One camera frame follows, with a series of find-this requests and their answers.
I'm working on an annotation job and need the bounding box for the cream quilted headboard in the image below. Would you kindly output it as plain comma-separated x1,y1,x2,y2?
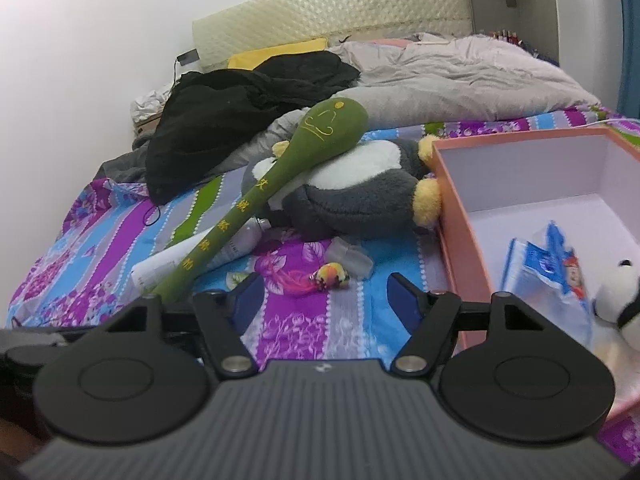
192,0,473,72

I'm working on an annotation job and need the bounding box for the small panda plush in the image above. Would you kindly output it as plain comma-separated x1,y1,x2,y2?
593,259,639,351

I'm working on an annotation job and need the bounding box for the person's left hand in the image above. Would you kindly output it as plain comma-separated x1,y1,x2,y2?
0,419,44,462

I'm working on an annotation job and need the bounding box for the orange cardboard box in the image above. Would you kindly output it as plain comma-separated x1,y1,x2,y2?
430,127,640,424

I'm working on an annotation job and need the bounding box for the small clear plastic container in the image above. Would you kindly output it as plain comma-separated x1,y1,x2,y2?
326,236,374,280

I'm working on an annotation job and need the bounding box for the colourful striped bedsheet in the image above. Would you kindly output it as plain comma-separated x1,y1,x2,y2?
4,104,640,453

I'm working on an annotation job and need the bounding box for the white cosmetic tube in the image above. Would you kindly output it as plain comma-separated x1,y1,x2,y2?
130,216,271,294

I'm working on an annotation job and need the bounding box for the blue plastic snack bag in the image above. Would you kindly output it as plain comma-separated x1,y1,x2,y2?
500,221,594,349

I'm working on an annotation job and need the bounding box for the grey white penguin plush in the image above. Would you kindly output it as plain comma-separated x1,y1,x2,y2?
255,134,442,242

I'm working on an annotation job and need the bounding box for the yellow pillow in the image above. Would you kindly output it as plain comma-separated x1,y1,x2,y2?
227,38,329,70

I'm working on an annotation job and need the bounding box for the black clothing pile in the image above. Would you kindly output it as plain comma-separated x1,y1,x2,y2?
145,51,360,205

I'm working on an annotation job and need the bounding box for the green plush massage stick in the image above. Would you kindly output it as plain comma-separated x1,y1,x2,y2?
151,98,369,304

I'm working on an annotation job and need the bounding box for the grey duvet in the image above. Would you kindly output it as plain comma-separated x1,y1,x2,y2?
98,36,599,183

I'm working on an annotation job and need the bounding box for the clear bag with cotton pad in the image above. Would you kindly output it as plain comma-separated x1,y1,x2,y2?
591,325,639,419

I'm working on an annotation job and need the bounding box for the pink feather toy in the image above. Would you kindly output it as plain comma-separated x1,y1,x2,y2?
277,262,350,297

